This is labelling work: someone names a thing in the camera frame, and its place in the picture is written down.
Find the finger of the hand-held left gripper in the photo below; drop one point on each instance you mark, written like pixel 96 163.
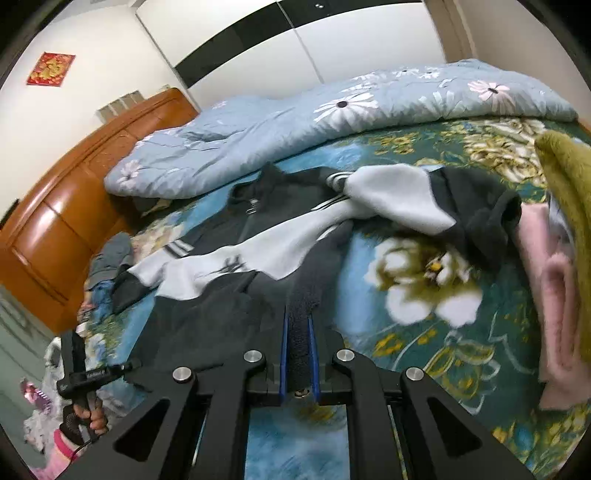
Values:
pixel 123 368

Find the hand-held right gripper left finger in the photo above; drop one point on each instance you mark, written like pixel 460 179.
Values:
pixel 285 364

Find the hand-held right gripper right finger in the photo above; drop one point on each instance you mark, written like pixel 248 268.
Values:
pixel 315 367

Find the black and white jacket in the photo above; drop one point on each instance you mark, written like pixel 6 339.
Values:
pixel 258 251

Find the person's left hand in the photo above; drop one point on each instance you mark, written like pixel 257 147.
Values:
pixel 92 415

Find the green floral bed blanket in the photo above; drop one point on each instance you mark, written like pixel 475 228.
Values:
pixel 415 337

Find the grey garment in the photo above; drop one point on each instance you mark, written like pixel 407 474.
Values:
pixel 111 256

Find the wooden headboard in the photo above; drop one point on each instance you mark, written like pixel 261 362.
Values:
pixel 60 221

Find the blue floral quilt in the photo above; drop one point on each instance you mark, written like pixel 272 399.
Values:
pixel 286 120

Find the pink fuzzy cloth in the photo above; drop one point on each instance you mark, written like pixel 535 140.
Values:
pixel 554 295

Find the olive green fuzzy cloth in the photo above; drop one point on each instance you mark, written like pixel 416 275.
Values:
pixel 570 184

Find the white and black wardrobe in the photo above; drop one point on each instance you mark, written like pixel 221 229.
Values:
pixel 258 41

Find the wall switch panel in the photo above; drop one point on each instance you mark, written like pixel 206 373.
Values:
pixel 119 105

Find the red wall poster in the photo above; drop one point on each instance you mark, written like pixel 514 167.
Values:
pixel 51 69

